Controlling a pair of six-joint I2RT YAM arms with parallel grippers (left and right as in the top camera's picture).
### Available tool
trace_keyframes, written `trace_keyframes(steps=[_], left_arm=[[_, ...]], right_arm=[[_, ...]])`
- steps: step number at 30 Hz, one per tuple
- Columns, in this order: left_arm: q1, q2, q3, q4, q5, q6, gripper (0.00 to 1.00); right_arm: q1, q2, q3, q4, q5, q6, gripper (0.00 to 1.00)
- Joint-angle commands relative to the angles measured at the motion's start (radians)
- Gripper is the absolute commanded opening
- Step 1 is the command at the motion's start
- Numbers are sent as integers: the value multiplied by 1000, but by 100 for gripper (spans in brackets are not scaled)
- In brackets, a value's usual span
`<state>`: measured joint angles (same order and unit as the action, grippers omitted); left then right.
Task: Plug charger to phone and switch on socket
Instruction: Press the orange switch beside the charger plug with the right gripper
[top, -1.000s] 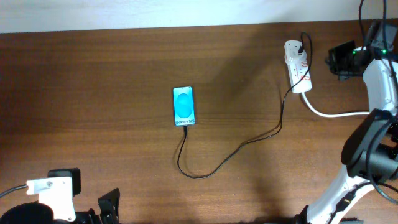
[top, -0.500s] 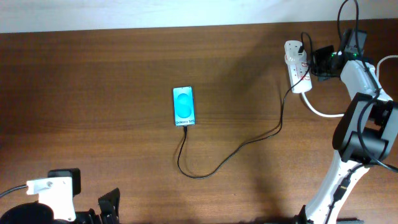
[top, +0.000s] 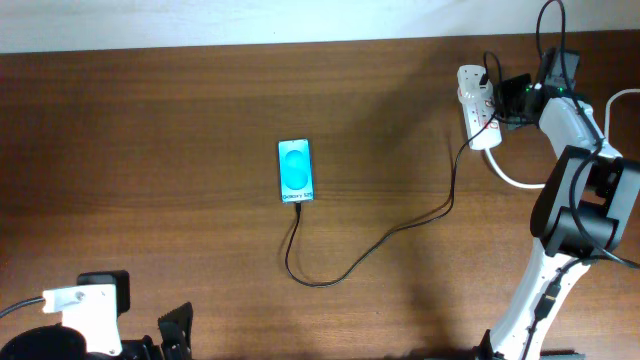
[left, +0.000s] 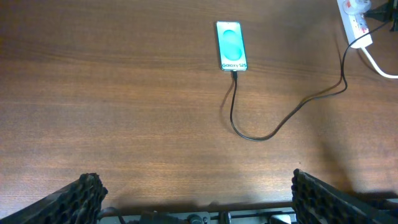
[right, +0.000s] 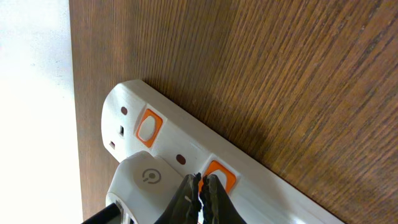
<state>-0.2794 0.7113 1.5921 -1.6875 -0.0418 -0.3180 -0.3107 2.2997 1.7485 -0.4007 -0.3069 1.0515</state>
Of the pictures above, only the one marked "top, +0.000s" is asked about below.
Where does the black charging cable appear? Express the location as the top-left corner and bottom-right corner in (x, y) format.
(283, 50), (504, 289)

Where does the blue Galaxy smartphone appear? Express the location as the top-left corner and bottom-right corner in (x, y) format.
(278, 139), (314, 203)

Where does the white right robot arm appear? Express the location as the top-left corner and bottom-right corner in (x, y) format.
(457, 48), (639, 359)

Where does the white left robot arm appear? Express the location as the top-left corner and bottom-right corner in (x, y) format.
(1, 302), (193, 360)

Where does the white USB charger plug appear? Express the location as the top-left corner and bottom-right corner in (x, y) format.
(458, 74), (493, 105)

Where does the white power strip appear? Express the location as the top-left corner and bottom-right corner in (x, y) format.
(457, 65), (502, 151)

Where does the white power strip cord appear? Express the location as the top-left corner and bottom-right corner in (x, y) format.
(483, 87), (640, 190)

